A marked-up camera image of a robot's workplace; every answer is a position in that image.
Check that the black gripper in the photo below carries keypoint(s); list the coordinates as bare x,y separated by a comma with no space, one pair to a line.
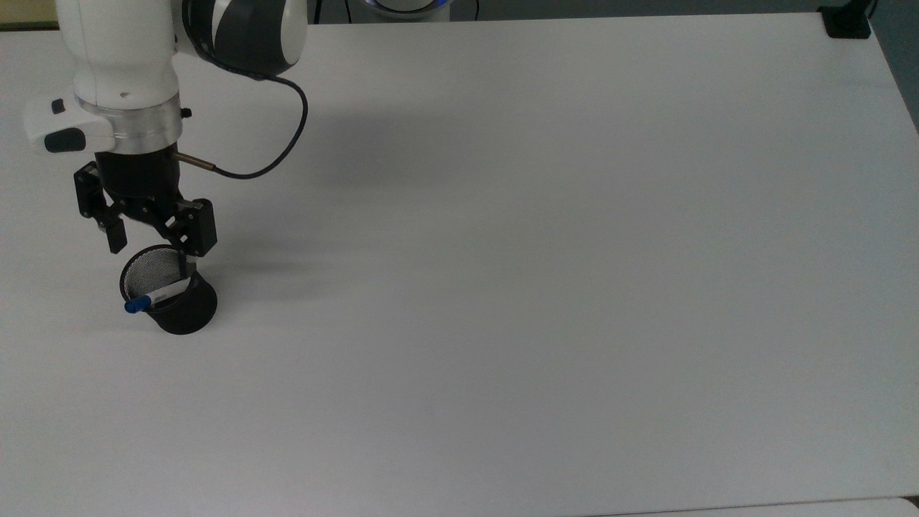
140,176

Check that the blue white marker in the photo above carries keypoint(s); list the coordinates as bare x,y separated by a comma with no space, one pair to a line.
161,294

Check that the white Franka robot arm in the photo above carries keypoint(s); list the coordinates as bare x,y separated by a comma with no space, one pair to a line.
122,50

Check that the black mesh pen cup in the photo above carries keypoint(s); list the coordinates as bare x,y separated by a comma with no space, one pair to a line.
188,310

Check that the black table clamp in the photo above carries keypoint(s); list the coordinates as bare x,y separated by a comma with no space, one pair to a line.
846,21

